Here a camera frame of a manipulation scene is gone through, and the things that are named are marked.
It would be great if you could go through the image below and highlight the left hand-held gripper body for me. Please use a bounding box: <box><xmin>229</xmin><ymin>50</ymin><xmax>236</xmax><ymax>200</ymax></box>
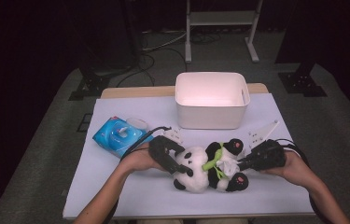
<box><xmin>148</xmin><ymin>127</ymin><xmax>184</xmax><ymax>171</ymax></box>

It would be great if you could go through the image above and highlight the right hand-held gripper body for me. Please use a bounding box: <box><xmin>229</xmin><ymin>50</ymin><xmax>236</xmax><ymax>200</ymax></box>
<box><xmin>248</xmin><ymin>119</ymin><xmax>287</xmax><ymax>172</ymax></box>

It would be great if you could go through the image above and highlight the panda plush toy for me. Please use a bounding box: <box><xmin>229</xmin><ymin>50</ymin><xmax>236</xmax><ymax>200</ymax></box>
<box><xmin>172</xmin><ymin>138</ymin><xmax>250</xmax><ymax>194</ymax></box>

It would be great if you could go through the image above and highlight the blue wet wipes packet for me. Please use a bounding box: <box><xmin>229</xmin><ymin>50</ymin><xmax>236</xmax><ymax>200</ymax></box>
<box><xmin>92</xmin><ymin>116</ymin><xmax>154</xmax><ymax>159</ymax></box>

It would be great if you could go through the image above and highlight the white plastic bin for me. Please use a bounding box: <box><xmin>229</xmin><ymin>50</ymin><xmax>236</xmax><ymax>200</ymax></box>
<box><xmin>175</xmin><ymin>72</ymin><xmax>251</xmax><ymax>131</ymax></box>

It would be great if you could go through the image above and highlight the person's left hand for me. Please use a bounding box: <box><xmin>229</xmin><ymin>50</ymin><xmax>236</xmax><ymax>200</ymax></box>
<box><xmin>119</xmin><ymin>146</ymin><xmax>167</xmax><ymax>175</ymax></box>

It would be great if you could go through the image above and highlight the person's right hand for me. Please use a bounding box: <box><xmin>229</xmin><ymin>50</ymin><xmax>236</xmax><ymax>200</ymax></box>
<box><xmin>260</xmin><ymin>148</ymin><xmax>312</xmax><ymax>188</ymax></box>

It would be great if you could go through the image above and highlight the pale table cover sheet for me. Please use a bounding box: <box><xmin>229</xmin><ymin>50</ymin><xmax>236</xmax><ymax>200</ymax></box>
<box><xmin>63</xmin><ymin>92</ymin><xmax>316</xmax><ymax>220</ymax></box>

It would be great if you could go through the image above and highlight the wooden table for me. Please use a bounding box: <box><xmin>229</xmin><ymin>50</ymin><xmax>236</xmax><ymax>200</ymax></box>
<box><xmin>100</xmin><ymin>82</ymin><xmax>270</xmax><ymax>100</ymax></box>

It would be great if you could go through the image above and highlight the black stand with base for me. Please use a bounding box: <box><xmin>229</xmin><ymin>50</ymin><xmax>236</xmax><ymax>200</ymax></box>
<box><xmin>68</xmin><ymin>0</ymin><xmax>143</xmax><ymax>102</ymax></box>
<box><xmin>277</xmin><ymin>62</ymin><xmax>328</xmax><ymax>98</ymax></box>

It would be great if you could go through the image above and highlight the dark floor socket cover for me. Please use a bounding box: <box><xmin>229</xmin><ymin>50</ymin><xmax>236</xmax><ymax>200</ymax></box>
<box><xmin>77</xmin><ymin>113</ymin><xmax>93</xmax><ymax>133</ymax></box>

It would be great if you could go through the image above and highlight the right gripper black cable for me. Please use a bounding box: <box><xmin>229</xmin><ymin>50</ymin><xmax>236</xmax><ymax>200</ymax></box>
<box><xmin>274</xmin><ymin>138</ymin><xmax>332</xmax><ymax>224</ymax></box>

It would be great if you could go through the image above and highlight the black floor cable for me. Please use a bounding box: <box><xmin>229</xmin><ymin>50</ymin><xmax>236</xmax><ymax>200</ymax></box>
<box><xmin>116</xmin><ymin>48</ymin><xmax>189</xmax><ymax>89</ymax></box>

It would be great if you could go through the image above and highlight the white floor cable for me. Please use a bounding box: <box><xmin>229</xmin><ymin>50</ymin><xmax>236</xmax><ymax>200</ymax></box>
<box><xmin>141</xmin><ymin>29</ymin><xmax>189</xmax><ymax>53</ymax></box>

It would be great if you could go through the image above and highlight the white metal stand frame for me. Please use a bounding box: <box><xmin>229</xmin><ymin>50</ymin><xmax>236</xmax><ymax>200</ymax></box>
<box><xmin>185</xmin><ymin>0</ymin><xmax>264</xmax><ymax>64</ymax></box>

